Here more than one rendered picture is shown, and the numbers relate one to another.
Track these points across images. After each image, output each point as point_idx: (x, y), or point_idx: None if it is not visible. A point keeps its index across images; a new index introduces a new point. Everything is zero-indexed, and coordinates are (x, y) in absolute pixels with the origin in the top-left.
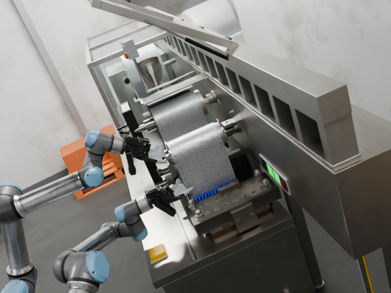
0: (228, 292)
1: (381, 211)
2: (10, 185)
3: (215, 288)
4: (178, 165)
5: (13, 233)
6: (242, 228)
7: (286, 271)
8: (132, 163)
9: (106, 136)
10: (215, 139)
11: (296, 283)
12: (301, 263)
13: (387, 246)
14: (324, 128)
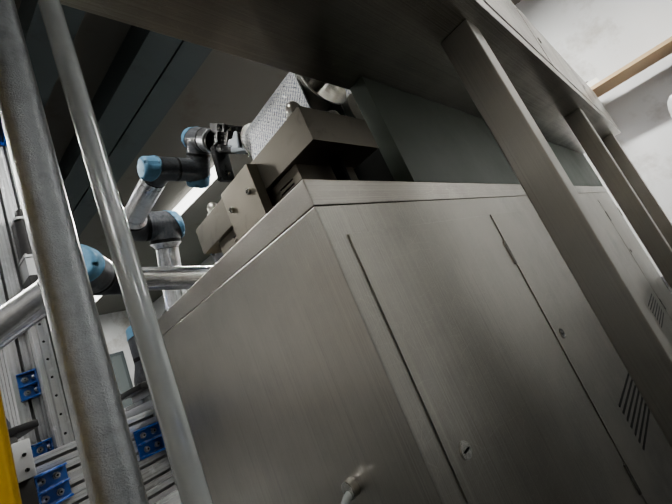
0: (229, 400)
1: None
2: (165, 210)
3: (210, 379)
4: (251, 150)
5: (159, 262)
6: (243, 235)
7: (332, 395)
8: (216, 160)
9: (196, 128)
10: (287, 81)
11: (376, 468)
12: (370, 378)
13: None
14: None
